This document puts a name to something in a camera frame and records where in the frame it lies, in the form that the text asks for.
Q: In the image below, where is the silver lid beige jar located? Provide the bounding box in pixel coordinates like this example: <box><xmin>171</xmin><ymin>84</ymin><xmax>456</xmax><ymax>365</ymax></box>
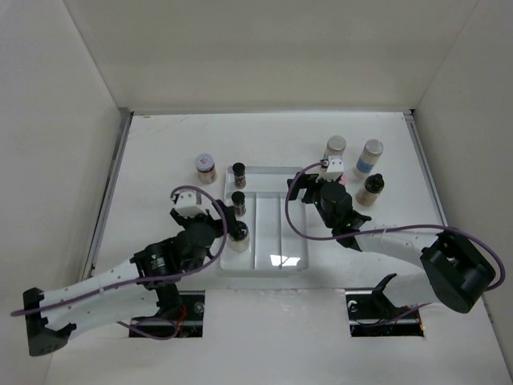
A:
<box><xmin>321</xmin><ymin>136</ymin><xmax>346</xmax><ymax>160</ymax></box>

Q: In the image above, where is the blue label sago jar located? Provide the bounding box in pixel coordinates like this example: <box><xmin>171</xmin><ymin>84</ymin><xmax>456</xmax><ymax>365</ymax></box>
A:
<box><xmin>353</xmin><ymin>139</ymin><xmax>384</xmax><ymax>178</ymax></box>

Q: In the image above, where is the black knob cap grinder bottle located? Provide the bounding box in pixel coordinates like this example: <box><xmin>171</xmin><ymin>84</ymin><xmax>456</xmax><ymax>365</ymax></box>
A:
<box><xmin>228</xmin><ymin>221</ymin><xmax>250</xmax><ymax>253</ymax></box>

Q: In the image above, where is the white lid orange label jar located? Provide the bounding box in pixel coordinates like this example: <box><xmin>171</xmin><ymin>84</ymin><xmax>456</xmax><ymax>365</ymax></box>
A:
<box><xmin>195</xmin><ymin>153</ymin><xmax>217</xmax><ymax>184</ymax></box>

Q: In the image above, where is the small black cap spice bottle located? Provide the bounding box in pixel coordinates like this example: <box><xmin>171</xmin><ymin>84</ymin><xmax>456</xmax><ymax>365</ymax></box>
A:
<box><xmin>232</xmin><ymin>162</ymin><xmax>246</xmax><ymax>188</ymax></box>

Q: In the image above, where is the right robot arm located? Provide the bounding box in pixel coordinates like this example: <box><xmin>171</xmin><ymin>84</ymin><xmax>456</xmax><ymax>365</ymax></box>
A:
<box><xmin>285</xmin><ymin>173</ymin><xmax>504</xmax><ymax>318</ymax></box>

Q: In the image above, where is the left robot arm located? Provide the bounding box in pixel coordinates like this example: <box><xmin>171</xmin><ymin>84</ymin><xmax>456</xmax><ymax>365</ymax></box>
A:
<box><xmin>15</xmin><ymin>205</ymin><xmax>248</xmax><ymax>357</ymax></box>

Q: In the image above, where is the pink cap seasoning bottle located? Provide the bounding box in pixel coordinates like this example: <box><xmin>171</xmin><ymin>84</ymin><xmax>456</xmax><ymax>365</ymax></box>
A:
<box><xmin>338</xmin><ymin>174</ymin><xmax>347</xmax><ymax>185</ymax></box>

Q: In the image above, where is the right black knob grinder bottle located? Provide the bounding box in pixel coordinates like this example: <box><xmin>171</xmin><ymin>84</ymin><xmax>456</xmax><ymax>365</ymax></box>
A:
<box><xmin>356</xmin><ymin>173</ymin><xmax>385</xmax><ymax>207</ymax></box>

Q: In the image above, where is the white plastic organizer tray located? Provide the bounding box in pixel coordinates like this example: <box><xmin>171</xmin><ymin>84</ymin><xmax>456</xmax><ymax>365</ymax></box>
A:
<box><xmin>220</xmin><ymin>166</ymin><xmax>309</xmax><ymax>277</ymax></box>

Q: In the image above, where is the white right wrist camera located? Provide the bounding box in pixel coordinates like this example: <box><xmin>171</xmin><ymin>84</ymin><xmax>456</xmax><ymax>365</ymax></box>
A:
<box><xmin>317</xmin><ymin>156</ymin><xmax>345</xmax><ymax>182</ymax></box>

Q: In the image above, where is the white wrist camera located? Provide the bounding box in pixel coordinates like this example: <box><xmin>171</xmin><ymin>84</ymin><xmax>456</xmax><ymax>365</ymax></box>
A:
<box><xmin>317</xmin><ymin>156</ymin><xmax>345</xmax><ymax>182</ymax></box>
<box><xmin>172</xmin><ymin>190</ymin><xmax>204</xmax><ymax>218</ymax></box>

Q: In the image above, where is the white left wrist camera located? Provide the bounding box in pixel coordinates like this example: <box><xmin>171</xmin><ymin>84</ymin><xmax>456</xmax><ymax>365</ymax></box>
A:
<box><xmin>172</xmin><ymin>190</ymin><xmax>204</xmax><ymax>218</ymax></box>

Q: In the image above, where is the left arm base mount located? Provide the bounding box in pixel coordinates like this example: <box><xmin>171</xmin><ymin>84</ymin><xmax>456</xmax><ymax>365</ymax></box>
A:
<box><xmin>127</xmin><ymin>290</ymin><xmax>206</xmax><ymax>341</ymax></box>

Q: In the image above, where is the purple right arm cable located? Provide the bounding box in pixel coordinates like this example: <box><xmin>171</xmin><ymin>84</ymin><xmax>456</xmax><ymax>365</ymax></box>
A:
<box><xmin>284</xmin><ymin>160</ymin><xmax>506</xmax><ymax>288</ymax></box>

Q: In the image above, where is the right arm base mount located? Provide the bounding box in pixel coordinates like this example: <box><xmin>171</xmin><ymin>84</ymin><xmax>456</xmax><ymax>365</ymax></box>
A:
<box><xmin>345</xmin><ymin>274</ymin><xmax>424</xmax><ymax>338</ymax></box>

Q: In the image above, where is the aluminium table edge rail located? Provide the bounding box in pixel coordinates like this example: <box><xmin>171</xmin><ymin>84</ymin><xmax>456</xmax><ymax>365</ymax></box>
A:
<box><xmin>79</xmin><ymin>107</ymin><xmax>134</xmax><ymax>281</ymax></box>

